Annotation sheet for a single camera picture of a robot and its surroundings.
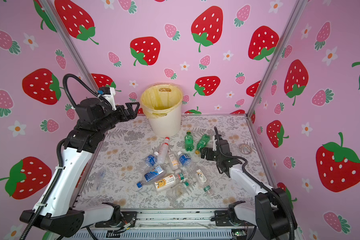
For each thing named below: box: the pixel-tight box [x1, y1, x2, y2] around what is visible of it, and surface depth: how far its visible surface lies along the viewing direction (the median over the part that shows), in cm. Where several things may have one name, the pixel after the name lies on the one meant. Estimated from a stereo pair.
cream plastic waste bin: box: [140, 82, 184, 138], surface depth 101 cm
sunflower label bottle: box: [154, 174, 179, 191], surface depth 82 cm
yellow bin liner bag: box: [140, 83, 183, 119], surface depth 102 cm
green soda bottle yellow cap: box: [184, 130, 194, 152], surface depth 103 cm
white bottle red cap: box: [157, 137, 170, 164], surface depth 97 cm
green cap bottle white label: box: [195, 169, 212, 193], surface depth 85 cm
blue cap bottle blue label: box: [136, 165, 166, 189], surface depth 85 cm
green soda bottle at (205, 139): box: [195, 134, 211, 155], surface depth 100 cm
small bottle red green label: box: [177, 173, 185, 181], surface depth 86 cm
